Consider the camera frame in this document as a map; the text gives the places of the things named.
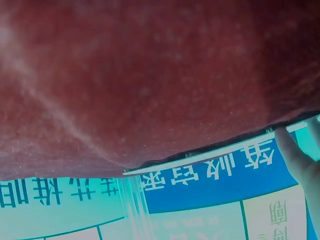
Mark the person's right fingers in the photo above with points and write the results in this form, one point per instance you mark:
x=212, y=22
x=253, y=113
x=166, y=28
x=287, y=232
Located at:
x=291, y=150

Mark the blue and white printed box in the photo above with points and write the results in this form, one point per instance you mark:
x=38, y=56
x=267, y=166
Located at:
x=200, y=200

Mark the person's right hand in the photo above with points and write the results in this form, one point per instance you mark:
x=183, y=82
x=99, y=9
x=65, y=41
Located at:
x=312, y=175

